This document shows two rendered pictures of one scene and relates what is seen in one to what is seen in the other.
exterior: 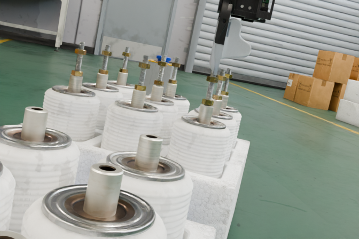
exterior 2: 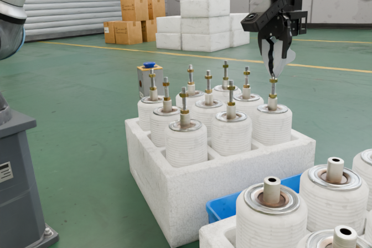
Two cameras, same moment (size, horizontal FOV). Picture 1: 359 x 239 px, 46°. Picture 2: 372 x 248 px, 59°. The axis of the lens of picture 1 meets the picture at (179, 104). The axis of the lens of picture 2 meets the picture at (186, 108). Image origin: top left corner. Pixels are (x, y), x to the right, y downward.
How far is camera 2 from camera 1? 0.60 m
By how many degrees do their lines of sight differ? 34
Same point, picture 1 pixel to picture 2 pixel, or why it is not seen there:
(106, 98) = not seen: hidden behind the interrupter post
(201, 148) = (287, 125)
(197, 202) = (299, 158)
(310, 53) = (102, 0)
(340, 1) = not seen: outside the picture
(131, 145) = (247, 144)
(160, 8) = not seen: outside the picture
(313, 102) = (132, 40)
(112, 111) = (230, 128)
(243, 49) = (292, 56)
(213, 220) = (308, 162)
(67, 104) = (199, 137)
